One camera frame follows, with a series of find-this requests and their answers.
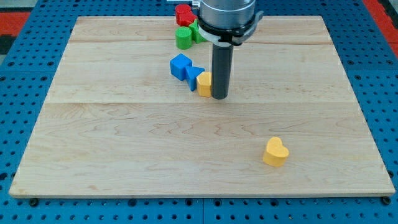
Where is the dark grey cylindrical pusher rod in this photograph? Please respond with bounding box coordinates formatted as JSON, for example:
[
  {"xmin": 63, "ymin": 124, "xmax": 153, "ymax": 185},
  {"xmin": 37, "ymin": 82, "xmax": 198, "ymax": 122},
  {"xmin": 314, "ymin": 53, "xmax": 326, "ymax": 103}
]
[{"xmin": 211, "ymin": 44, "xmax": 233, "ymax": 100}]

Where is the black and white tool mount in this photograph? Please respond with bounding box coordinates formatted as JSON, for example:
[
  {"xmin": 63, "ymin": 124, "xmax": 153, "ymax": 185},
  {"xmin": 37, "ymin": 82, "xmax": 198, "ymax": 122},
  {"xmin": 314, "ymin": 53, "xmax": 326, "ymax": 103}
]
[{"xmin": 198, "ymin": 11, "xmax": 264, "ymax": 47}]

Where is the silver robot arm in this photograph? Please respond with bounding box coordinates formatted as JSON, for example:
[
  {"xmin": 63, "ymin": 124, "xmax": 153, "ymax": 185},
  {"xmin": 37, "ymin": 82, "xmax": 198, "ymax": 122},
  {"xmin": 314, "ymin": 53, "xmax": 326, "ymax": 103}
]
[{"xmin": 175, "ymin": 0, "xmax": 263, "ymax": 100}]

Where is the yellow hexagon block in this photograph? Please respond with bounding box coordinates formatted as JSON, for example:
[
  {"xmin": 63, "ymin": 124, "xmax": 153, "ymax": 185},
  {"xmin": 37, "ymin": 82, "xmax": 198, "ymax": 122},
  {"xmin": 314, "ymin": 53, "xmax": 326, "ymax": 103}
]
[{"xmin": 197, "ymin": 72, "xmax": 211, "ymax": 97}]

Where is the yellow heart block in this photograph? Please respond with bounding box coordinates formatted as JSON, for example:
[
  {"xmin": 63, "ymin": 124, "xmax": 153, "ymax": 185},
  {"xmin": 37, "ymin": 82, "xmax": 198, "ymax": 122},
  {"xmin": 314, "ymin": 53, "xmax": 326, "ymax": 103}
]
[{"xmin": 262, "ymin": 136, "xmax": 289, "ymax": 167}]

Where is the green star block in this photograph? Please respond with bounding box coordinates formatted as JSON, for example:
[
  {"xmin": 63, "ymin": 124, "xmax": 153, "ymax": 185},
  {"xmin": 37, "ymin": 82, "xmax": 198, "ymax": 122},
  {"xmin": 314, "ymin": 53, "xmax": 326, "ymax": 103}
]
[{"xmin": 188, "ymin": 19, "xmax": 207, "ymax": 44}]

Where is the blue triangle block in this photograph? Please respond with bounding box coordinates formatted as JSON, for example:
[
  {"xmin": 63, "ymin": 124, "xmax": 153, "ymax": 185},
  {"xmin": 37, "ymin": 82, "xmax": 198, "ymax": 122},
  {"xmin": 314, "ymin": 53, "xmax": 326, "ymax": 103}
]
[{"xmin": 185, "ymin": 67, "xmax": 205, "ymax": 91}]

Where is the green cylinder block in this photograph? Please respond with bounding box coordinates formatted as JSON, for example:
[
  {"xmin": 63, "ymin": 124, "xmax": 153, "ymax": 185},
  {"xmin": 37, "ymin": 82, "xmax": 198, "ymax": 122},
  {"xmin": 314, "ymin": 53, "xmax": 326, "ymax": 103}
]
[{"xmin": 175, "ymin": 27, "xmax": 192, "ymax": 50}]

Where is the blue cube block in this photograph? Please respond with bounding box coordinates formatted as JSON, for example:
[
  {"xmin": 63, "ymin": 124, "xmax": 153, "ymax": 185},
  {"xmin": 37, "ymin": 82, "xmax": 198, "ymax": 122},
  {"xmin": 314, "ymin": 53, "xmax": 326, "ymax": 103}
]
[{"xmin": 170, "ymin": 54, "xmax": 193, "ymax": 81}]

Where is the red block front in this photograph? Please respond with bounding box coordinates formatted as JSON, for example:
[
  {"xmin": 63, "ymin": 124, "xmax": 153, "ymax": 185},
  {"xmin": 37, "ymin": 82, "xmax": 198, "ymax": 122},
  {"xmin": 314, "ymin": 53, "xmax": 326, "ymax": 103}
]
[{"xmin": 176, "ymin": 12, "xmax": 197, "ymax": 27}]

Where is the red block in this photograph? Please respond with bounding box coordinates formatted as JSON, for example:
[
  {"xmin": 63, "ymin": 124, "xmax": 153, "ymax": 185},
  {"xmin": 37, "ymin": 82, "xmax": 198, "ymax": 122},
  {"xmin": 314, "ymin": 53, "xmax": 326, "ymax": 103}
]
[
  {"xmin": 175, "ymin": 4, "xmax": 192, "ymax": 19},
  {"xmin": 176, "ymin": 12, "xmax": 197, "ymax": 27}
]

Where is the red block rear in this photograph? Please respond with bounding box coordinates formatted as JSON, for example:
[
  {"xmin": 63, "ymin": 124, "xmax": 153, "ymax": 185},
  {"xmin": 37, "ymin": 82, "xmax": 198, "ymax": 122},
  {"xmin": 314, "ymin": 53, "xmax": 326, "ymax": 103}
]
[{"xmin": 175, "ymin": 4, "xmax": 192, "ymax": 19}]

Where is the wooden board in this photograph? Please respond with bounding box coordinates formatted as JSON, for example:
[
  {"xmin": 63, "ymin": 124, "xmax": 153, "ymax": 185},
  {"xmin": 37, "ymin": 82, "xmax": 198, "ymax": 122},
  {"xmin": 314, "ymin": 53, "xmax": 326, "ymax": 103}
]
[{"xmin": 9, "ymin": 16, "xmax": 395, "ymax": 198}]

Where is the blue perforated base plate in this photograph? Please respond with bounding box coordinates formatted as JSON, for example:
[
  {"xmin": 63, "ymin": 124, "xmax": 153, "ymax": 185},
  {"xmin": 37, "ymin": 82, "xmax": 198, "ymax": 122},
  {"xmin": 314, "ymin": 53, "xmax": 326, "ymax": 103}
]
[{"xmin": 1, "ymin": 0, "xmax": 397, "ymax": 223}]

